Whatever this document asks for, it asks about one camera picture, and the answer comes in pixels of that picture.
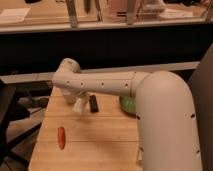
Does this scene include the black chair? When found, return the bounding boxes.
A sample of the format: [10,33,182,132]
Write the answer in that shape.
[0,79,41,166]

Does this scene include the orange carrot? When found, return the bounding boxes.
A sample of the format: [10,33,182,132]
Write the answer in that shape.
[57,127,66,150]

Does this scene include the black rectangular block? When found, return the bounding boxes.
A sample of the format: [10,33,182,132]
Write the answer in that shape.
[89,95,99,113]

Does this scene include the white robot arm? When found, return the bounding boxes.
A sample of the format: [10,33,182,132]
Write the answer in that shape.
[52,58,203,171]

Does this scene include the green bowl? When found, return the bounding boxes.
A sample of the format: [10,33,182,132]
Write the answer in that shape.
[119,97,136,115]

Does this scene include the white sponge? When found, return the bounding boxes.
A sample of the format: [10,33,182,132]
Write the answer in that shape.
[73,98,87,113]

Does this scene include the wooden table board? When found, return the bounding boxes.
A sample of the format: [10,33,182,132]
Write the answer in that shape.
[29,88,142,171]

